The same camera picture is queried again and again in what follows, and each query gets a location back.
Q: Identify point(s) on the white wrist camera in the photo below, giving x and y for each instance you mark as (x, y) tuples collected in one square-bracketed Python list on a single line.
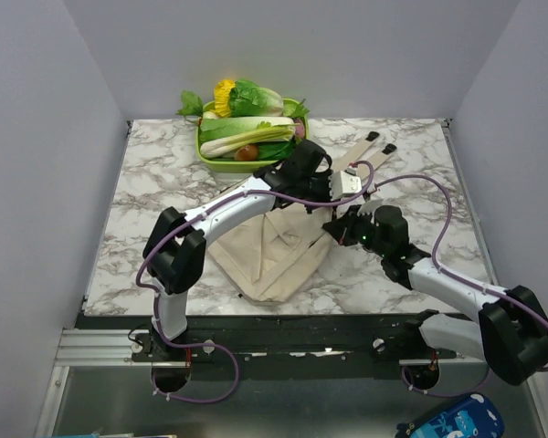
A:
[(368, 208), (344, 184)]

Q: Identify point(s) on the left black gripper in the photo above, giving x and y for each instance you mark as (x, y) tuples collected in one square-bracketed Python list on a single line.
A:
[(324, 178)]

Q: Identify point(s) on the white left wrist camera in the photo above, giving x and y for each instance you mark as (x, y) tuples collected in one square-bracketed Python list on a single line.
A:
[(344, 184)]

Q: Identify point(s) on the aluminium frame rail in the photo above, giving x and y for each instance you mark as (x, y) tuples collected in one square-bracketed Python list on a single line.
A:
[(91, 394)]

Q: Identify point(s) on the green vegetable tray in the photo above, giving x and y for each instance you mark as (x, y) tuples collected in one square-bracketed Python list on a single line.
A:
[(268, 151)]

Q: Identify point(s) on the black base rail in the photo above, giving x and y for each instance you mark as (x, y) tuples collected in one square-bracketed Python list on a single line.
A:
[(285, 348)]

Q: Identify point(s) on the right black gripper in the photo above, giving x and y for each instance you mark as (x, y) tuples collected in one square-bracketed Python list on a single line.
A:
[(342, 227)]

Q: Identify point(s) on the brown mushroom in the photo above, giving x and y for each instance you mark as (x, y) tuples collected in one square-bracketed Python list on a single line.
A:
[(248, 153)]

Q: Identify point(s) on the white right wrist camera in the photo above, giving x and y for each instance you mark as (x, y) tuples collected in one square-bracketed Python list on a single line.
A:
[(368, 208)]

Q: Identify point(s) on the blue pencil case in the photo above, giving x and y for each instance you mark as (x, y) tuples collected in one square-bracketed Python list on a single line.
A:
[(472, 415)]

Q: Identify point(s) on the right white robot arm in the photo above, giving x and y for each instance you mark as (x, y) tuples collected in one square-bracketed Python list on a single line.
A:
[(506, 328)]

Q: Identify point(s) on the beige canvas backpack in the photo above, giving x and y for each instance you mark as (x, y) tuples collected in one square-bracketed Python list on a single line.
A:
[(270, 256)]

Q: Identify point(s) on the yellow corn flower vegetable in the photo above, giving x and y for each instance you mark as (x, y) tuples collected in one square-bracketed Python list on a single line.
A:
[(221, 97)]

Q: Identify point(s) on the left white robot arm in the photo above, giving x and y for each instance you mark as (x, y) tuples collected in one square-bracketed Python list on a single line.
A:
[(175, 253)]

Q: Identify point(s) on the green leafy lettuce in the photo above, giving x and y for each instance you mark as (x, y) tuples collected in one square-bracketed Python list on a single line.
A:
[(247, 98)]

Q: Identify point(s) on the napa cabbage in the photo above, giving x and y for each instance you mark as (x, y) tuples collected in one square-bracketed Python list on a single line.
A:
[(219, 137)]

